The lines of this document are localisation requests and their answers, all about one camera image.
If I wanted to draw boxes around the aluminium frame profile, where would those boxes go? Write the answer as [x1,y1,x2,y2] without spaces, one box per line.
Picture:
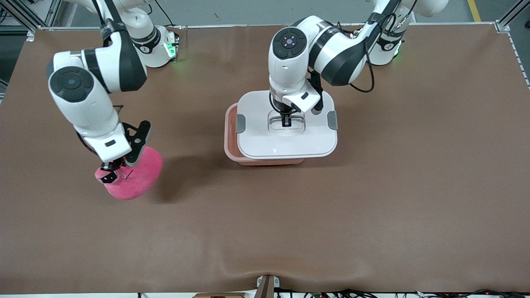
[0,0,63,42]
[496,0,530,34]

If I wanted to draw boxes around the metal and wood table clamp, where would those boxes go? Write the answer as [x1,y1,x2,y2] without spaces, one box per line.
[255,274,280,298]

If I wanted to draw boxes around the white box lid grey clips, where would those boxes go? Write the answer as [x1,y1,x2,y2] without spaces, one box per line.
[236,90,338,160]

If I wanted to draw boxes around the brown table mat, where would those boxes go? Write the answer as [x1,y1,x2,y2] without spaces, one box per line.
[0,24,530,295]

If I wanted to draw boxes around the silver table edge rail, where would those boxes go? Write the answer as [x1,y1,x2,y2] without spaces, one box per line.
[26,22,512,31]

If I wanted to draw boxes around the pink plastic storage box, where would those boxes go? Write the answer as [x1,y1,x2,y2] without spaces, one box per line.
[224,103,307,166]

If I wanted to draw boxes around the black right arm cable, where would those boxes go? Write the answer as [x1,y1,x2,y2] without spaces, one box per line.
[78,104,143,156]

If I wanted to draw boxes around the pink plush toy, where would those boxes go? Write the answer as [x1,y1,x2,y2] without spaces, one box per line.
[94,146,163,201]

